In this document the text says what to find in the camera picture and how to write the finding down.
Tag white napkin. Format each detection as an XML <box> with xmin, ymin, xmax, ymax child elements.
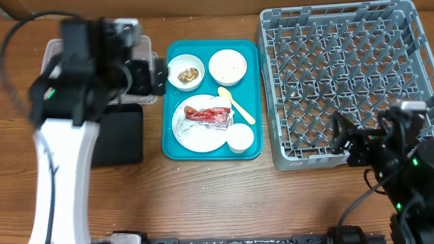
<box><xmin>172</xmin><ymin>94</ymin><xmax>235</xmax><ymax>141</ymax></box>

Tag brown sausage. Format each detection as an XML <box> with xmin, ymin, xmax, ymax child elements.
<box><xmin>184</xmin><ymin>106</ymin><xmax>197</xmax><ymax>114</ymax></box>

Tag red foil wrapper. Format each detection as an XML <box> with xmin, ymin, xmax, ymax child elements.
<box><xmin>185</xmin><ymin>107</ymin><xmax>231</xmax><ymax>128</ymax></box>

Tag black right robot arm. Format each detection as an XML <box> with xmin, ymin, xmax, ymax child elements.
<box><xmin>326</xmin><ymin>100</ymin><xmax>433</xmax><ymax>243</ymax></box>

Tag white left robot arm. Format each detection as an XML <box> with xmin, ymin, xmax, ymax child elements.
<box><xmin>29</xmin><ymin>18</ymin><xmax>168</xmax><ymax>243</ymax></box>

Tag grey dishwasher rack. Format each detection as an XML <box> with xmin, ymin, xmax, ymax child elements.
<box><xmin>257</xmin><ymin>1</ymin><xmax>433</xmax><ymax>171</ymax></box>

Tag clear plastic bin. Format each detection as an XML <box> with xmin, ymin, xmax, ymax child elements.
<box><xmin>41</xmin><ymin>35</ymin><xmax>158</xmax><ymax>105</ymax></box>

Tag white bowl with food scraps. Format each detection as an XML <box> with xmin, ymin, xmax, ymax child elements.
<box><xmin>168</xmin><ymin>54</ymin><xmax>205</xmax><ymax>92</ymax></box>

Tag brown food scraps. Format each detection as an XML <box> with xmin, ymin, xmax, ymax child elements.
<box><xmin>178</xmin><ymin>68</ymin><xmax>199</xmax><ymax>83</ymax></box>

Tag black tray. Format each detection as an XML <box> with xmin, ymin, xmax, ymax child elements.
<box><xmin>92</xmin><ymin>104</ymin><xmax>144</xmax><ymax>167</ymax></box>

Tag teal plastic tray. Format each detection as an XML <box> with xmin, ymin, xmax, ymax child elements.
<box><xmin>161</xmin><ymin>39</ymin><xmax>263</xmax><ymax>160</ymax></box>

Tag white round plate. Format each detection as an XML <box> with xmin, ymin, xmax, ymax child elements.
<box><xmin>172</xmin><ymin>94</ymin><xmax>234</xmax><ymax>153</ymax></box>

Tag yellow plastic spoon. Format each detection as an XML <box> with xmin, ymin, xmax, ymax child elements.
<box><xmin>218</xmin><ymin>87</ymin><xmax>256</xmax><ymax>125</ymax></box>

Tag pink empty bowl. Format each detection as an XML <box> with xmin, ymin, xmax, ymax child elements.
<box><xmin>208</xmin><ymin>49</ymin><xmax>248</xmax><ymax>86</ymax></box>

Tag white plastic cup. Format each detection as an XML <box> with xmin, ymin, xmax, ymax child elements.
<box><xmin>226</xmin><ymin>123</ymin><xmax>254</xmax><ymax>154</ymax></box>

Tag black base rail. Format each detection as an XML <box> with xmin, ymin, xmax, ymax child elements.
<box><xmin>91</xmin><ymin>226</ymin><xmax>387</xmax><ymax>244</ymax></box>

